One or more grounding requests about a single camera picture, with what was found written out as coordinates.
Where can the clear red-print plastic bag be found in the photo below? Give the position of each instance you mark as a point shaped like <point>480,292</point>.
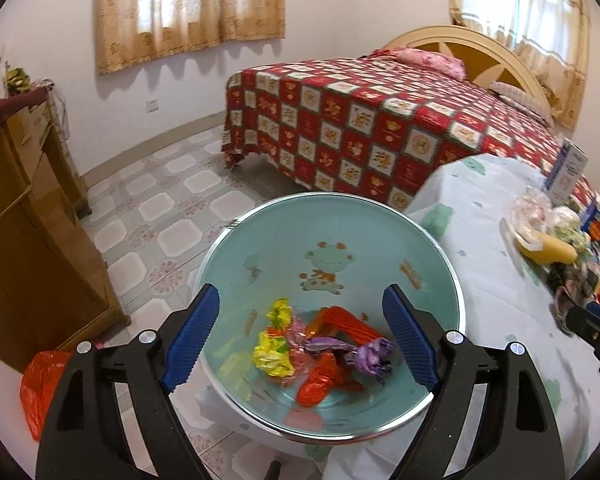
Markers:
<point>530,215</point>

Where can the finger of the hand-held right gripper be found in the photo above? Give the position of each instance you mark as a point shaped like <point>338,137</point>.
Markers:
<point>595,325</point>

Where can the striped pillow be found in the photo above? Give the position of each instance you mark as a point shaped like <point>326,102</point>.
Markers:
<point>520,97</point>

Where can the grey paper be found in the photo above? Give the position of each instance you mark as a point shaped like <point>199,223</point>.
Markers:
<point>575,285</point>

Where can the beige patterned window curtain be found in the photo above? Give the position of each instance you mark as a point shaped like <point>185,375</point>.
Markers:
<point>570,75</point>
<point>180,20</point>

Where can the green yellow decoration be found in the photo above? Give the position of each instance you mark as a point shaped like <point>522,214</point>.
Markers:
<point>17,80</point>

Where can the orange plastic bag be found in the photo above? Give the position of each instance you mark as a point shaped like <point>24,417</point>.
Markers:
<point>40,395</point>

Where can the purple plastic bag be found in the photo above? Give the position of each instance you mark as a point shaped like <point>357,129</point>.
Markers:
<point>365,355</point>

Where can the bed with red patterned cover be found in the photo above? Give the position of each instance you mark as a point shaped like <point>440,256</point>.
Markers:
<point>380,125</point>

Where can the yellow banana-shaped object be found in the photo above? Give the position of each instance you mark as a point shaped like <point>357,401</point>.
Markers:
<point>550,251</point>

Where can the white orange crimped packet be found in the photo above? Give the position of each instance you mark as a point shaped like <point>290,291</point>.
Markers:
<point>352,325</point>

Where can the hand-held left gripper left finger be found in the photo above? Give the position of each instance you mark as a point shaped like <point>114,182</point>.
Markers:
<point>190,342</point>

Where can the teal round bin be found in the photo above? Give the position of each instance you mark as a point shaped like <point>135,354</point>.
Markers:
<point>280,240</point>

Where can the pink clear wrapper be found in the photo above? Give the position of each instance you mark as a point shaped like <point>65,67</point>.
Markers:
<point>302,335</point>

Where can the dark red cabinet cloth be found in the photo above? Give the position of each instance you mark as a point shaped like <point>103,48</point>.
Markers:
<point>25,96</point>

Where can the wooden cabinet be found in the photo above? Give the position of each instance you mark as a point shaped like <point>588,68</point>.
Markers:
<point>30,235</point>

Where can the yellow green wrapper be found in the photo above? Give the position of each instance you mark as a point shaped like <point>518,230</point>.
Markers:
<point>279,311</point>

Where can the yellow plastic bag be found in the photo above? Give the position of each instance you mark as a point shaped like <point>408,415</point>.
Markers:
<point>272,355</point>

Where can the white wall socket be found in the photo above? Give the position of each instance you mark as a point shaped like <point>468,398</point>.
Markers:
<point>152,105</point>

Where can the cream wooden bed headboard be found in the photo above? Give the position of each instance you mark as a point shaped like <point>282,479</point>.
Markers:
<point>480,40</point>

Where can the pink floral pillow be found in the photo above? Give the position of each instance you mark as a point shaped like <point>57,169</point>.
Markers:
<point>430,60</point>

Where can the round table with tablecloth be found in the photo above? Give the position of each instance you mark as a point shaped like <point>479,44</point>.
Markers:
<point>490,310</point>

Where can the tall white carton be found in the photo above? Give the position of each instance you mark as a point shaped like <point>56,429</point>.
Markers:
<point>567,172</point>

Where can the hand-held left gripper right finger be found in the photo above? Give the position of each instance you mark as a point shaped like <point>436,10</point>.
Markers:
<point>410,342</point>

